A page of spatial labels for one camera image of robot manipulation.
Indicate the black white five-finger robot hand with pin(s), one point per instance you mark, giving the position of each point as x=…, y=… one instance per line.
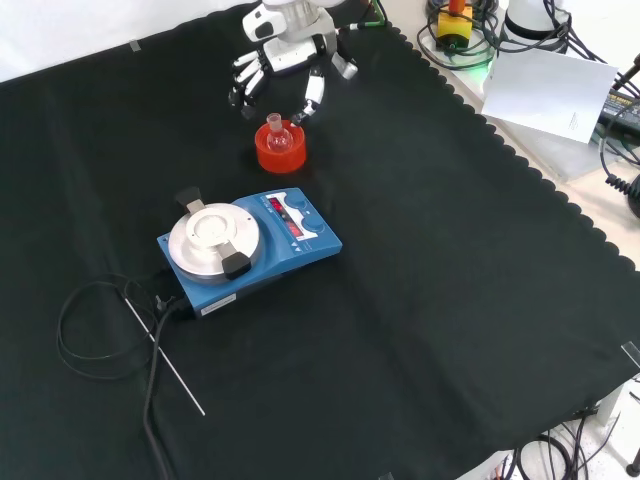
x=295, y=52

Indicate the clear round-bottom glass flask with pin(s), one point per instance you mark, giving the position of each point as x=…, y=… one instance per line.
x=274, y=120

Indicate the yellow stop button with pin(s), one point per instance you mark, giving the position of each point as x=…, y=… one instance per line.
x=452, y=25

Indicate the clear cloth clip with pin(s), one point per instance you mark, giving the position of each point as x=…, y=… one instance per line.
x=631, y=352
x=135, y=46

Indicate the blue-base heater with steel plate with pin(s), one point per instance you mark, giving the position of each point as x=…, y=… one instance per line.
x=320, y=245

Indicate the black bench cloth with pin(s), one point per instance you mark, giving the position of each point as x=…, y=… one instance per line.
x=425, y=250

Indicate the pale board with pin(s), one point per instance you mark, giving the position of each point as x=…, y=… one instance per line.
x=545, y=95

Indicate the black power adapter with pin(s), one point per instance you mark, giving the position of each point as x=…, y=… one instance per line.
x=617, y=107

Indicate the thin steel probe rod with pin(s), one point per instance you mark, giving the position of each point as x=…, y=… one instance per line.
x=170, y=364

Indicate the white wrist camera shell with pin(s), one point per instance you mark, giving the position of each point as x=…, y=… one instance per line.
x=262, y=25

